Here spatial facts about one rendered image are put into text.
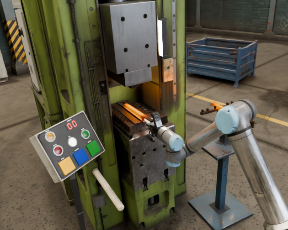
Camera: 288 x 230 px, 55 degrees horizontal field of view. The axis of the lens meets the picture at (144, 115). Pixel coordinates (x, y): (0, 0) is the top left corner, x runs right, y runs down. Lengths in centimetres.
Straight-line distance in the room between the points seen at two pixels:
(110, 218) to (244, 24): 843
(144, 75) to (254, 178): 94
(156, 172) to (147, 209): 39
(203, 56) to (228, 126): 444
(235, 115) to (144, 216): 138
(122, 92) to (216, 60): 340
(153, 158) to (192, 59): 394
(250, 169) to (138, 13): 107
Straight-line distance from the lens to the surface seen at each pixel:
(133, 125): 193
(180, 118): 234
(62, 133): 160
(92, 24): 179
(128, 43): 174
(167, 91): 216
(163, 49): 201
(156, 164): 211
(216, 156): 210
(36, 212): 291
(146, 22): 179
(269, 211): 140
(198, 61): 575
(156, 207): 246
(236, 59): 534
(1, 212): 308
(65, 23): 174
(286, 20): 936
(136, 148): 194
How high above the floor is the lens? 188
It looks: 26 degrees down
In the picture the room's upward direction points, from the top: 4 degrees counter-clockwise
